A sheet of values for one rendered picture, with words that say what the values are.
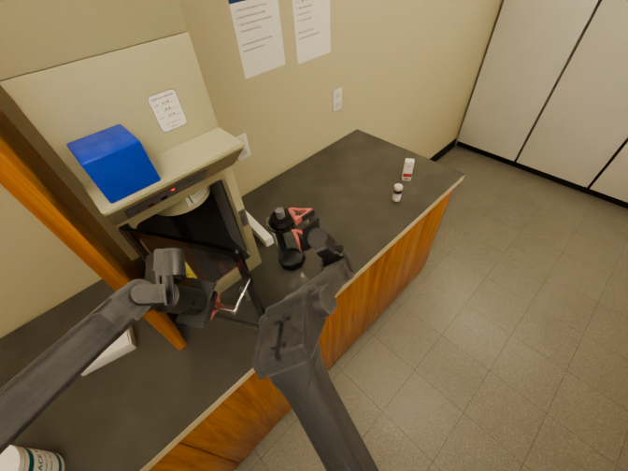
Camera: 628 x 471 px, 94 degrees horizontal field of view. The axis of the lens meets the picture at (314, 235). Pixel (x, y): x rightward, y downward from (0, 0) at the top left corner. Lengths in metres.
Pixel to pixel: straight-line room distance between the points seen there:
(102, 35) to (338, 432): 0.72
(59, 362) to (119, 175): 0.31
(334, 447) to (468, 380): 1.68
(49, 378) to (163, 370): 0.57
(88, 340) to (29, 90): 0.41
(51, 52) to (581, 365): 2.55
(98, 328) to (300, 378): 0.33
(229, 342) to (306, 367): 0.68
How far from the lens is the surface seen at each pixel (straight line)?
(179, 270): 0.65
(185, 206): 0.88
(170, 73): 0.74
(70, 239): 0.71
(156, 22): 0.73
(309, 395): 0.41
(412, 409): 1.94
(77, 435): 1.16
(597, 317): 2.68
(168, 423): 1.03
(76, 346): 0.57
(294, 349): 0.37
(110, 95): 0.72
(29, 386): 0.55
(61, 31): 0.69
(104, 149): 0.64
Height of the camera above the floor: 1.85
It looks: 48 degrees down
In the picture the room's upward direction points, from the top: 5 degrees counter-clockwise
